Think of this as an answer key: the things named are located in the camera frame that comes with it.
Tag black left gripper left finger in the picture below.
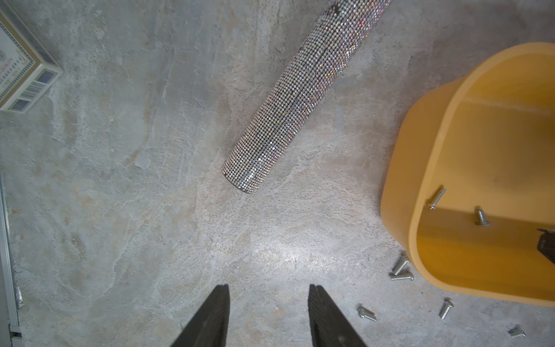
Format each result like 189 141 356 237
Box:
171 284 230 347

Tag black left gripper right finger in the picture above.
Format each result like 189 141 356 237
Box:
308 284 366 347

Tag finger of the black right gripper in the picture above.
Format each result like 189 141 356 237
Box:
538 228 555 264

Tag yellow plastic storage box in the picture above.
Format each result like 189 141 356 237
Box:
380 43 554 307

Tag silver screw in box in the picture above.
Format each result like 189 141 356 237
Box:
426 186 447 210
475 206 490 226

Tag playing card box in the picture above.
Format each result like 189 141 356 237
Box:
1 1 63 114

